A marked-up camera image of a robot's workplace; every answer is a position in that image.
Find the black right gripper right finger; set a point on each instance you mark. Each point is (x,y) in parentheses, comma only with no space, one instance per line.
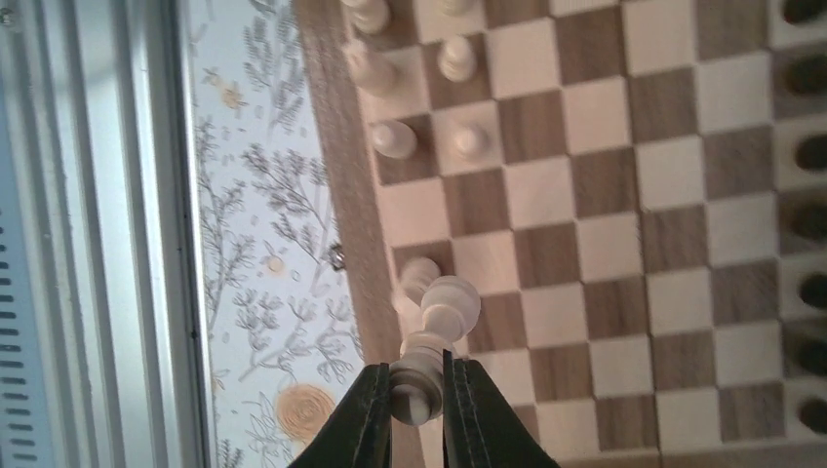
(480,429)

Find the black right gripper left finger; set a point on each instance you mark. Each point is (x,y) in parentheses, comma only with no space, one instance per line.
(358,433)

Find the white king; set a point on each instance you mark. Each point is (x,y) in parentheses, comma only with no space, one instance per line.
(450,308)

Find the white piece gripped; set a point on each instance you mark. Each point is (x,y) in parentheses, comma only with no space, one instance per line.
(416,276)

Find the white chess piece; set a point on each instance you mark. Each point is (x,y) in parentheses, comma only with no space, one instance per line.
(393,139)

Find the wooden chess board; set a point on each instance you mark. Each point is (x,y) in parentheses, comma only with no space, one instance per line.
(647,229)

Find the white knight on board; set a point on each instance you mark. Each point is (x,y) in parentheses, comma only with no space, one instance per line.
(370,71)

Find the white pawn on board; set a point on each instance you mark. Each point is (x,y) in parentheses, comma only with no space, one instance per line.
(457,60)

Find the white rook on board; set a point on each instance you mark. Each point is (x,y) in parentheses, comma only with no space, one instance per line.
(368,16)

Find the floral table mat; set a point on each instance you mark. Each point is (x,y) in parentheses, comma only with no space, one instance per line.
(281,340)

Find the aluminium mounting rail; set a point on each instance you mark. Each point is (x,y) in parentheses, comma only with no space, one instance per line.
(102,360)

